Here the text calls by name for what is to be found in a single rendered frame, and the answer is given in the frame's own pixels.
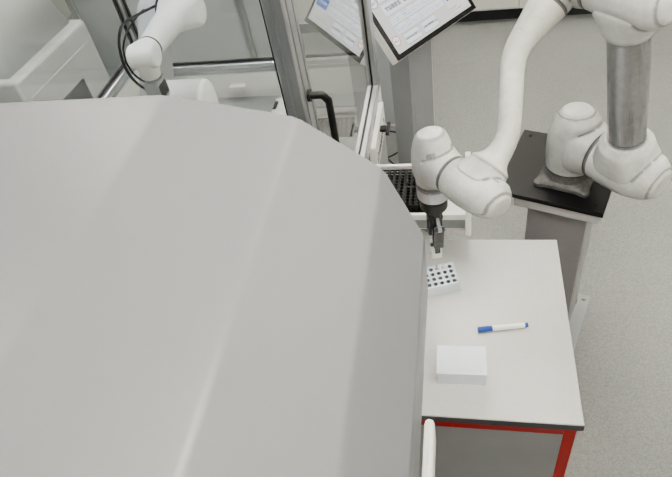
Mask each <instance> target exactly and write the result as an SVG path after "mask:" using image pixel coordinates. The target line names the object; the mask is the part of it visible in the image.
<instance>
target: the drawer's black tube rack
mask: <svg viewBox="0 0 672 477"><path fill-rule="evenodd" d="M382 171H384V172H385V173H386V174H388V175H387V176H388V178H389V179H390V181H391V183H392V184H393V186H394V187H395V189H396V191H397V192H398V194H399V196H400V197H401V199H402V200H403V202H404V204H405V205H406V207H407V209H408V210H409V212H410V213H425V212H423V211H422V210H421V208H420V200H419V199H418V198H417V194H416V184H415V177H414V175H413V172H412V169H400V170H382ZM387 171H388V172H387ZM392 171H394V172H392ZM397 171H399V172H397ZM402 171H405V172H402ZM409 171H411V172H409ZM391 174H393V175H391ZM396 174H399V175H396ZM401 174H404V175H401ZM408 174H411V175H408Z"/></svg>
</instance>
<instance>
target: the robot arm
mask: <svg viewBox="0 0 672 477"><path fill-rule="evenodd" d="M572 8H576V9H584V10H587V11H590V12H592V16H593V18H594V20H595V22H596V24H597V25H598V27H599V30H600V32H601V35H602V36H603V37H604V38H605V39H606V56H607V124H606V123H605V122H604V121H602V119H603V118H602V115H601V114H600V113H599V111H598V110H597V109H596V108H595V107H593V106H591V105H589V104H587V103H584V102H573V103H569V104H567V105H565V106H564V107H563V108H561V109H560V111H559V112H558V113H556V114H555V116H554V118H553V119H552V121H551V124H550V126H549V129H548V133H547V139H546V149H545V164H544V166H543V168H542V170H541V172H540V174H539V175H538V177H537V178H535V179H534V183H533V184H534V186H536V187H545V188H549V189H554V190H558V191H562V192H567V193H571V194H575V195H578V196H580V197H582V198H587V197H589V195H590V188H591V186H592V183H593V181H596V182H597V183H599V184H600V185H602V186H604V187H606V188H607V189H609V190H611V191H613V192H615V193H617V194H620V195H622V196H624V197H628V198H632V199H638V200H647V199H652V198H655V197H657V196H658V195H659V194H660V193H661V192H662V191H663V190H664V189H665V188H666V186H667V185H668V184H669V182H670V180H671V178H672V167H671V165H670V162H669V161H668V159H667V157H666V156H664V155H663V154H661V150H660V147H659V145H658V143H657V141H656V137H655V135H654V133H653V132H652V131H651V130H650V129H648V128H647V117H648V100H649V84H650V67H651V50H652V36H653V35H654V34H655V33H656V32H657V31H658V30H660V29H663V28H665V27H667V26H668V25H669V24H671V23H672V0H527V2H526V5H525V7H524V9H523V11H522V13H521V14H520V16H519V18H518V20H517V22H516V24H515V26H514V28H513V29H512V31H511V33H510V35H509V37H508V39H507V42H506V44H505V47H504V50H503V53H502V57H501V63H500V72H499V108H498V128H497V132H496V135H495V138H494V139H493V141H492V142H491V144H490V145H489V146H488V147H487V148H486V149H484V150H482V151H479V152H473V153H472V154H471V155H470V156H468V157H466V158H464V157H463V156H461V155H460V153H459V152H458V151H457V150H456V148H455V147H454V146H453V145H452V141H451V139H450V137H449V135H448V133H447V132H446V130H445V129H444V128H442V127H440V126H427V127H424V128H422V129H421V130H419V131H418V132H417V133H416V134H415V136H414V138H413V142H412V148H411V165H412V172H413V175H414V177H415V184H416V194H417V198H418V199H419V200H420V208H421V210H422V211H423V212H425V213H426V220H427V229H429V235H430V236H429V249H430V254H431V253H432V260H436V259H441V258H442V248H444V231H445V228H444V227H443V226H442V219H443V214H442V213H443V212H444V211H445V210H446V209H447V206H448V199H449V200H450V201H451V202H452V203H454V204H455V205H456V206H458V207H460V208H461V209H463V210H465V211H466V212H468V213H471V214H473V215H475V216H478V217H481V218H485V219H492V218H496V217H499V216H501V215H502V214H504V213H505V212H506V211H507V210H508V208H509V207H510V204H511V200H512V194H511V190H510V187H509V185H508V184H507V183H506V180H507V178H508V174H507V166H508V163H509V161H510V159H511V157H512V155H513V153H514V151H515V149H516V146H517V144H518V141H519V137H520V132H521V124H522V110H523V94H524V78H525V68H526V63H527V59H528V57H529V54H530V52H531V51H532V49H533V48H534V46H535V45H536V44H537V43H538V42H539V41H540V40H541V39H542V38H543V37H544V36H545V35H546V34H547V33H548V32H549V31H550V30H551V29H552V28H553V27H554V26H555V25H556V24H557V23H558V22H559V21H561V20H562V19H563V18H564V17H565V15H566V14H567V13H568V12H569V11H570V10H571V9H572Z"/></svg>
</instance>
